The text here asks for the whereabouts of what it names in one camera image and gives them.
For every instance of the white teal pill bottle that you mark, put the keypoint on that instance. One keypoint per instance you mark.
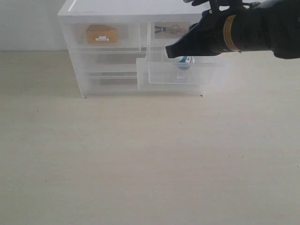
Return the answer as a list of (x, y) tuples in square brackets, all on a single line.
[(185, 62)]

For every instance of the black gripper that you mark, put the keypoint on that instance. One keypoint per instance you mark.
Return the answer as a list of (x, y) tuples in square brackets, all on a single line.
[(212, 35)]

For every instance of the black binder clip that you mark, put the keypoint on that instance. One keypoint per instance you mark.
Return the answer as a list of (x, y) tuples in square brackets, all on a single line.
[(175, 29)]

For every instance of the wide translucent drawer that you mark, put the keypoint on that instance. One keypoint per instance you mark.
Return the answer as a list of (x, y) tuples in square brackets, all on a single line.
[(106, 63), (105, 83)]

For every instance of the bottom wide translucent drawer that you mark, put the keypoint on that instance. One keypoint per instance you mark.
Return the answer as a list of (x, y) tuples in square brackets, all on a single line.
[(105, 83)]

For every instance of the middle wide translucent drawer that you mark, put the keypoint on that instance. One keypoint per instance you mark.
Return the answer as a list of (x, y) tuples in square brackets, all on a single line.
[(106, 63)]

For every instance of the white translucent drawer cabinet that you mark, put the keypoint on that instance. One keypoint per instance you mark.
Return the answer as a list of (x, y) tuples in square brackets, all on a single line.
[(141, 12)]

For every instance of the yellow cheese wedge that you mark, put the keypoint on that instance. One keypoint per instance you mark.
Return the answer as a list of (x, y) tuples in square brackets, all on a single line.
[(101, 34)]

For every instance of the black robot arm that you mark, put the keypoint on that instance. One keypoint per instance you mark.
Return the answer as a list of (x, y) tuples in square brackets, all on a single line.
[(236, 26)]

